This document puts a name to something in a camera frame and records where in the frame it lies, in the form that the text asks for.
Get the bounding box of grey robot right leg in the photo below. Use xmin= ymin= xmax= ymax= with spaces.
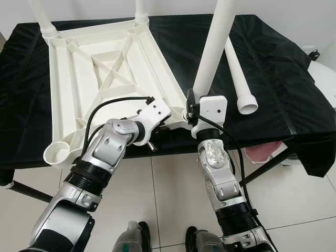
xmin=185 ymin=226 xmax=226 ymax=252

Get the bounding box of pink object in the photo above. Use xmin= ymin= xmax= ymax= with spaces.
xmin=246 ymin=143 xmax=285 ymax=163

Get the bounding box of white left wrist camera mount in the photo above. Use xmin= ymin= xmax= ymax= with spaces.
xmin=135 ymin=99 xmax=173 ymax=146

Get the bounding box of black tablecloth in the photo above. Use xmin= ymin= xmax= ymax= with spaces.
xmin=0 ymin=15 xmax=336 ymax=178

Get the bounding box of black metal table leg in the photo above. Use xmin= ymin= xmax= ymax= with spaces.
xmin=240 ymin=150 xmax=298 ymax=185
xmin=0 ymin=178 xmax=54 ymax=203

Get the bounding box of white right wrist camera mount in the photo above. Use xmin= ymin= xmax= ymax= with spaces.
xmin=190 ymin=94 xmax=228 ymax=140

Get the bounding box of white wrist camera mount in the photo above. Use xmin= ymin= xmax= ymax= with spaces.
xmin=190 ymin=94 xmax=228 ymax=140
xmin=135 ymin=99 xmax=173 ymax=146

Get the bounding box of grey robot left leg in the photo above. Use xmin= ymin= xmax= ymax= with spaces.
xmin=113 ymin=220 xmax=150 ymax=252

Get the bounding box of grey robot leg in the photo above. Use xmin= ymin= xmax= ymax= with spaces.
xmin=113 ymin=220 xmax=150 ymax=252
xmin=185 ymin=226 xmax=226 ymax=252

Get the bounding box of white plastic table top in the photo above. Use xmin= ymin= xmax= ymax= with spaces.
xmin=43 ymin=15 xmax=197 ymax=169

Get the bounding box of white plastic table leg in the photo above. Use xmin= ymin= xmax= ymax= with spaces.
xmin=29 ymin=0 xmax=59 ymax=38
xmin=184 ymin=0 xmax=238 ymax=121
xmin=134 ymin=0 xmax=151 ymax=25
xmin=225 ymin=37 xmax=259 ymax=115

